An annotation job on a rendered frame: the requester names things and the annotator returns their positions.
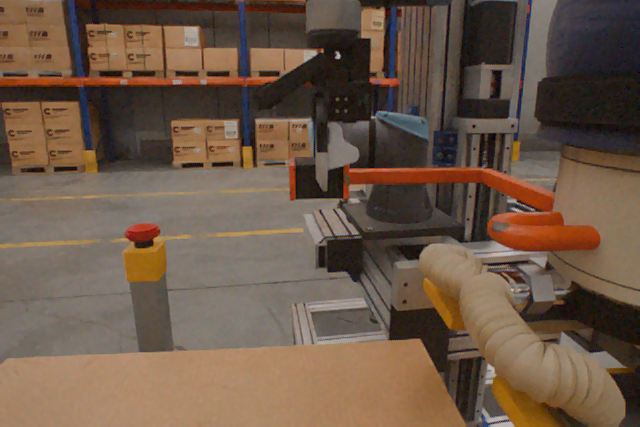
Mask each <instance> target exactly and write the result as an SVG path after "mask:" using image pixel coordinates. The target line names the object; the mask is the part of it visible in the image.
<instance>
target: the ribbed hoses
mask: <svg viewBox="0 0 640 427"><path fill-rule="evenodd" d="M419 266H420V269H421V272H422V273H423V275H424V276H425V277H426V278H427V279H428V281H430V282H431V283H432V284H433V285H434V286H435V287H436V288H438V289H439V290H440V291H441V292H444V293H445V294H446V296H449V297H452V298H455V299H456V300H457V301H460V302H459V307H460V311H459V312H461V313H460V314H462V315H461V318H462V321H463V322H464V325H465V327H466V329H467V330H468V333H469V335H470V336H471V337H472V341H473V342H474V343H475V344H476V345H477V346H478V351H479V352H480V353H481V354H482V355H483V357H484V359H485V361H486V363H487V364H488V365H489V366H491V367H492V368H494V373H495V374H496V375H497V376H498V377H502V378H506V379H507V381H508V383H509V385H510V387H511V389H514V390H517V391H522V392H525V393H526V394H527V395H528V396H529V397H530V398H531V399H532V400H533V401H535V402H537V403H540V402H544V401H545V402H546V403H547V405H550V406H552V407H554V408H557V407H559V408H562V409H563V410H564V411H565V412H566V413H567V414H568V415H569V416H571V417H573V418H574V419H576V420H577V421H579V422H581V423H582V424H583V425H584V426H590V427H617V426H618V425H619V423H620V422H621V420H622V419H623V418H624V416H625V401H624V399H623V397H622V395H621V391H620V389H619V388H618V386H617V384H616V382H615V380H614V379H613V378H612V377H611V375H610V373H609V372H608V371H607V370H606V369H605V368H604V367H602V366H601V365H600V364H599V363H598V362H597V361H596V360H594V359H593V358H592V357H591V356H589V355H588V354H585V353H581V352H576V351H575V350H574V349H573V348H572V347H571V348H568V347H561V346H560V345H555V344H551V345H550V344H549V342H545V341H542V342H541V339H540V338H539V336H538V335H535V333H534V332H533V331H532V329H531V328H530V327H528V325H527V324H526V323H525V322H524V320H522V319H521V317H520V316H519V315H518V314H517V312H516V309H517V307H518V305H519V303H520V300H519V303H518V304H517V305H516V307H515V308H514V309H513V306H514V295H513V292H512V290H511V288H510V286H509V284H508V282H506V281H505V280H504V279H503V278H502V277H501V276H500V275H497V274H495V273H492V272H487V271H488V270H487V268H490V267H489V266H488V265H484V264H483V263H481V260H480V259H479V258H478V257H477V256H474V254H473V253H472V252H471V251H470V250H464V249H463V248H462V247H461V246H455V247H454V246H453V245H452V244H447V245H446V244H432V245H430V246H428V247H426V248H424V250H423V251H422V252H421V253H420V256H419Z"/></svg>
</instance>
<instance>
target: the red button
mask: <svg viewBox="0 0 640 427"><path fill-rule="evenodd" d="M160 233H161V228H160V226H158V225H157V224H155V223H140V224H135V225H132V226H130V227H127V229H126V230H125V231H124V235H125V237H126V238H127V239H129V240H131V241H134V245H135V248H137V249H145V248H149V247H152V246H154V238H156V237H157V236H158V235H159V234H160Z"/></svg>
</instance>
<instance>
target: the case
mask: <svg viewBox="0 0 640 427"><path fill-rule="evenodd" d="M0 427H468V426H467V424H466V423H465V421H464V419H463V417H462V415H461V413H460V411H459V410H458V408H457V406H456V404H455V402H454V400H453V398H452V397H451V395H450V393H449V391H448V389H447V387H446V386H445V384H444V382H443V380H442V378H441V376H440V374H439V373H438V371H437V369H436V367H435V365H434V363H433V361H432V360H431V358H430V356H429V354H428V352H427V350H426V349H425V347H424V345H423V343H422V341H421V340H420V339H412V340H392V341H372V342H352V343H333V344H313V345H294V346H274V347H255V348H235V349H215V350H196V351H177V352H159V351H157V352H138V353H119V354H100V355H80V356H61V357H59V356H43V357H24V358H9V359H7V360H5V361H4V362H3V363H2V364H1V365H0Z"/></svg>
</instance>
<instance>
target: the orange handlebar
mask: <svg viewBox="0 0 640 427"><path fill-rule="evenodd" d="M424 183H483V184H485V185H487V186H489V187H491V188H493V189H496V190H498V191H500V192H502V193H504V194H507V195H509V196H511V197H513V198H515V200H518V201H520V202H523V203H525V204H527V205H529V206H532V207H534V208H536V209H538V210H540V211H543V212H534V213H503V214H499V215H496V216H493V217H492V218H491V219H490V220H489V222H488V224H487V232H488V234H489V235H490V236H491V238H492V239H493V240H494V241H496V243H498V244H500V245H502V246H504V247H506V248H509V249H513V250H517V251H523V252H543V251H566V250H593V249H595V248H597V247H598V246H599V244H600V242H601V238H600V235H599V233H598V231H597V230H596V229H595V228H593V227H592V226H589V225H564V221H563V217H562V215H561V213H559V212H552V210H553V203H554V195H555V192H552V191H550V190H547V189H545V188H542V187H539V186H536V185H534V184H531V183H528V182H524V181H522V180H519V179H516V178H513V177H511V176H508V175H505V174H502V173H500V172H497V171H494V170H491V169H482V168H398V169H349V184H424Z"/></svg>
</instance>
